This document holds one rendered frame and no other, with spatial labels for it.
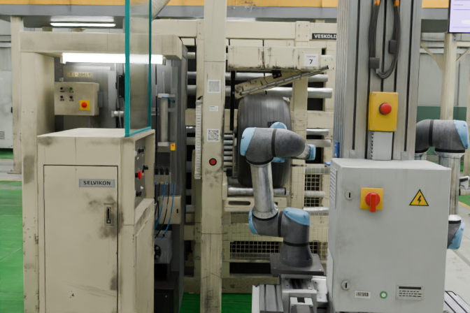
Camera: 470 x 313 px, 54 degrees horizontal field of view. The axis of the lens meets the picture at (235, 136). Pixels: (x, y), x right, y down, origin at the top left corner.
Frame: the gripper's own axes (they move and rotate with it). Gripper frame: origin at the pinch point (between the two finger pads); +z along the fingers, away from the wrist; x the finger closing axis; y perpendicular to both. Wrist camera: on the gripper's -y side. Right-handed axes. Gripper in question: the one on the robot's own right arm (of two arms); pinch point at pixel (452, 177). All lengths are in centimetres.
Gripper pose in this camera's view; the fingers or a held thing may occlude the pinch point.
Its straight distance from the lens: 258.5
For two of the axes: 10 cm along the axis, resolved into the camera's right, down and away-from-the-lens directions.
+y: 1.0, 10.0, 0.1
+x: 8.7, -0.8, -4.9
